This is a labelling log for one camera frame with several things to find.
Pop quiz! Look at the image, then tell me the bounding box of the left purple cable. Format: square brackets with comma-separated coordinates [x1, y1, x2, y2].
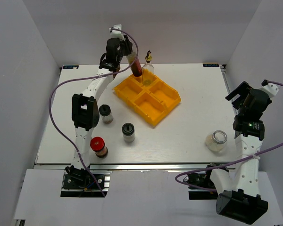
[49, 28, 140, 198]

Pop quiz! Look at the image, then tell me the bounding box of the dark sauce bottle black cap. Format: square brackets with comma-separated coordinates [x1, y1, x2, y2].
[126, 52, 142, 77]

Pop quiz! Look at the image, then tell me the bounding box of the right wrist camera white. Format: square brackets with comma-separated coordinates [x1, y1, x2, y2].
[260, 80, 279, 98]

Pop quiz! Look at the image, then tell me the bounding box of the clear oil bottle gold spout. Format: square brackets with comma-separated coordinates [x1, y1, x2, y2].
[142, 50, 154, 86]

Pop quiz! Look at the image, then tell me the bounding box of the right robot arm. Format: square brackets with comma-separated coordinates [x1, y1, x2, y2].
[203, 81, 278, 225]

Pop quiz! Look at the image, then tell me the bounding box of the red-lid spice jar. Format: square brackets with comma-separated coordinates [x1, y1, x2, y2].
[90, 137, 108, 158]

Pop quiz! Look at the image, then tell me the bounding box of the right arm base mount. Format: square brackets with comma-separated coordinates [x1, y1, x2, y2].
[183, 173, 218, 200]

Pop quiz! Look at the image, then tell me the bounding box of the yellow four-compartment bin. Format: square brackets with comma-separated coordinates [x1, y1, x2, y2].
[114, 75, 181, 127]

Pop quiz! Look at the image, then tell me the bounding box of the open clear glass jar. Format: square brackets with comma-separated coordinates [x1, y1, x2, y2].
[205, 130, 228, 153]

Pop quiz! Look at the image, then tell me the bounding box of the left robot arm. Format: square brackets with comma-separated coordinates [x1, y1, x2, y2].
[66, 35, 133, 188]

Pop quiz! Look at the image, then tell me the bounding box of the black-cap white spice jar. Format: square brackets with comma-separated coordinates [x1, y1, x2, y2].
[122, 123, 135, 143]

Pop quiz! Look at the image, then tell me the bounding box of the xdof label sticker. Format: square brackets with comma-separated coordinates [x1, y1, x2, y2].
[202, 63, 219, 67]
[62, 65, 79, 70]

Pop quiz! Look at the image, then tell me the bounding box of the right xdof label sticker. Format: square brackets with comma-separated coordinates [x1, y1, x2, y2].
[202, 63, 219, 67]

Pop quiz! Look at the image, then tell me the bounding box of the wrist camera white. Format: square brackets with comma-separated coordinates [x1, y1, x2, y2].
[109, 24, 125, 41]
[260, 80, 279, 98]

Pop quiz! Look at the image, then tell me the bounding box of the left xdof label sticker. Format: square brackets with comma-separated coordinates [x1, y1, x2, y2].
[62, 65, 79, 70]

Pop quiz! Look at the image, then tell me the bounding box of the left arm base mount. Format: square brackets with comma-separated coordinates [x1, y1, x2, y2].
[60, 166, 110, 198]

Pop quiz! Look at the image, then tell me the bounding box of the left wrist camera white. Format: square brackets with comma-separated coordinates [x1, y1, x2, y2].
[109, 24, 125, 41]

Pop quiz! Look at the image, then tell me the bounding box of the black-cap spice jar left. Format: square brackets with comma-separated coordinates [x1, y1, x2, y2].
[99, 104, 113, 124]

